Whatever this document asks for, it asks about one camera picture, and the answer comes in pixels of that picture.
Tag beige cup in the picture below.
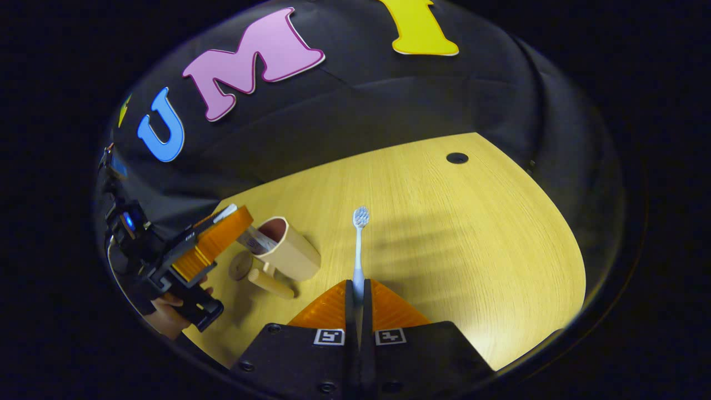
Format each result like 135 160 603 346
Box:
248 216 322 301

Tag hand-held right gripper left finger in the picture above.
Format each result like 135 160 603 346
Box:
229 279 356 398

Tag white toothpaste tube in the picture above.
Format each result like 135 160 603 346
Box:
214 203 278 256

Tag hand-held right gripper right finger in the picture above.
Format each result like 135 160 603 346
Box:
361 279 495 398

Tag wooden desktop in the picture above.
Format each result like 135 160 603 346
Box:
181 132 588 372

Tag light blue toothbrush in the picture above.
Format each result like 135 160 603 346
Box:
352 206 370 303

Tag round brown coaster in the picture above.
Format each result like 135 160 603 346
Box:
229 250 262 281

